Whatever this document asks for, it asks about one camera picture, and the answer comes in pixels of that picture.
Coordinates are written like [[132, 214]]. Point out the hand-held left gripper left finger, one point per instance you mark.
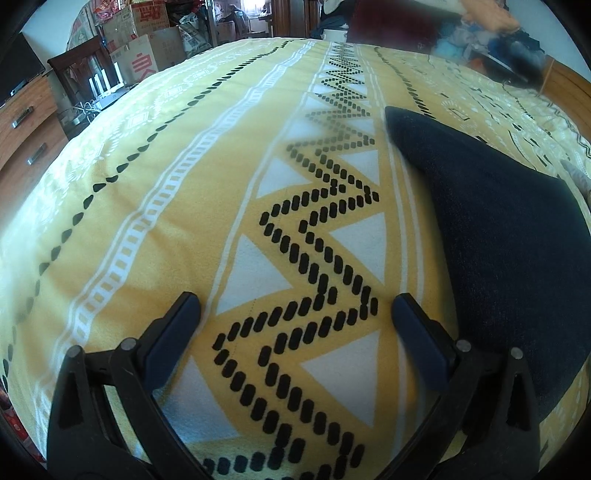
[[171, 341]]

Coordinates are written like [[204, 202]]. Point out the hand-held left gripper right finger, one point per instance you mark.
[[421, 339]]

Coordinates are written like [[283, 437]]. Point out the blue denim pants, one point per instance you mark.
[[498, 230]]

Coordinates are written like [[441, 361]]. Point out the yellow patterned blanket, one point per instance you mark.
[[161, 161]]

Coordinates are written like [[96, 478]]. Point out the wooden dresser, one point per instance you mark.
[[27, 134]]

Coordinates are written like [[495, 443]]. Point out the white router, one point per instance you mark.
[[108, 85]]

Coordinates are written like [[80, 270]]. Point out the red printed cardboard box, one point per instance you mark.
[[147, 57]]

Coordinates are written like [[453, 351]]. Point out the dark wooden chair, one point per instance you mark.
[[76, 69]]

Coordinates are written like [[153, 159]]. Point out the black television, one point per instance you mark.
[[16, 69]]

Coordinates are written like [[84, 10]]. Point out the dark red cloth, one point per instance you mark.
[[392, 25]]

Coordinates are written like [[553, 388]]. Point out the pile of colourful clothes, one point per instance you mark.
[[494, 32]]

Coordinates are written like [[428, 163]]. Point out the plain brown cardboard box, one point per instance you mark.
[[134, 21]]

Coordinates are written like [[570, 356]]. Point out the wooden bed frame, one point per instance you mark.
[[565, 87]]

